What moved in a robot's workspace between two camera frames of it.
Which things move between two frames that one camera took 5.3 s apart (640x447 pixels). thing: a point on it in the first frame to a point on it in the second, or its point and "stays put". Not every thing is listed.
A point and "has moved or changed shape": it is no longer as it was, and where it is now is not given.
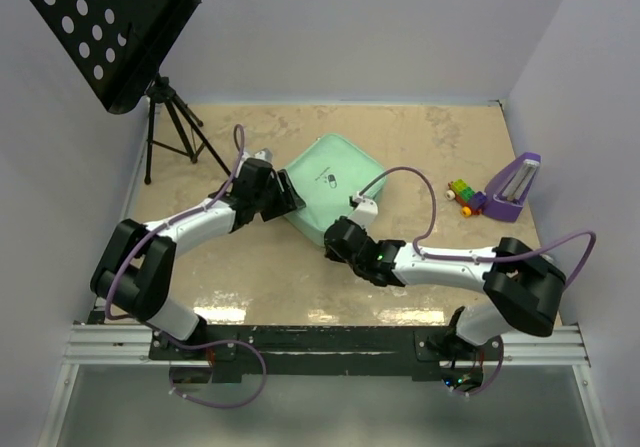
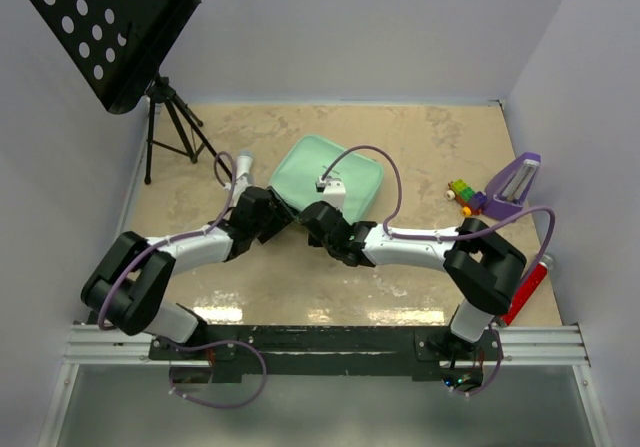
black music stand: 115,27 stays put
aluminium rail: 128,345 stays put
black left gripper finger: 292,199 to 280,215
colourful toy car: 470,201 stays put
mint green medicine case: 326,171 has moved or changed shape
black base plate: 209,354 stays put
